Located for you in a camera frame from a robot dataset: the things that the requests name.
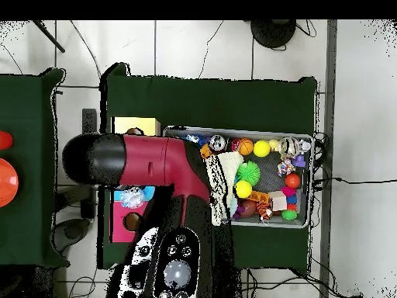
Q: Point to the small orange basketball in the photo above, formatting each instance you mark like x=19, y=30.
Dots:
x=246, y=146

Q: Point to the black drink can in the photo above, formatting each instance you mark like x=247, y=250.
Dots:
x=218, y=142

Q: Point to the shallow clear mesh bin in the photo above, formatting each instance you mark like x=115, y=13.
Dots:
x=273, y=222

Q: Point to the black upright panel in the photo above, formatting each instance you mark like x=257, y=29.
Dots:
x=89, y=121

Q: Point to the striped orange tiger toy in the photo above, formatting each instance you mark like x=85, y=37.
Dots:
x=265, y=211

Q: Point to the black round stand base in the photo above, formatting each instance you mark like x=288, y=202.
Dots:
x=273, y=32

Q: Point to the crushed clear plastic bottle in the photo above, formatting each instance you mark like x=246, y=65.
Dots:
x=132, y=197

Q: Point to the crushed shiny silver can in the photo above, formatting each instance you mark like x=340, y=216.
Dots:
x=288, y=148

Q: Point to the light green spiky ball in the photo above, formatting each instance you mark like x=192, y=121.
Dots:
x=248, y=172

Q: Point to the small red object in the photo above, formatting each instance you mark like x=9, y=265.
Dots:
x=4, y=140

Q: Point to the wooden box with three holes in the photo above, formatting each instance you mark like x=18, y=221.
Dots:
x=124, y=226

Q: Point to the small brown football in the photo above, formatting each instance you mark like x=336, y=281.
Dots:
x=247, y=208

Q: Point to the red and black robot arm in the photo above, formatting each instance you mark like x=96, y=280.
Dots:
x=155, y=161

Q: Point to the orange disc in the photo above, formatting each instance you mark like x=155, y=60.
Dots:
x=7, y=183

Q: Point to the dark green side table cloth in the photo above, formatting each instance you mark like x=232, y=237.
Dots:
x=31, y=236

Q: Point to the long orange toy brick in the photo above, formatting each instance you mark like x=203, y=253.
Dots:
x=206, y=151

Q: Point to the cream yellow knitted cloth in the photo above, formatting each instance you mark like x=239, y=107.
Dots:
x=228, y=174

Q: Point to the grey round floor base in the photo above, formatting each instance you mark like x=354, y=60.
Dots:
x=73, y=231

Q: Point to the plain wooden cube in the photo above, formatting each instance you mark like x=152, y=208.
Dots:
x=278, y=200

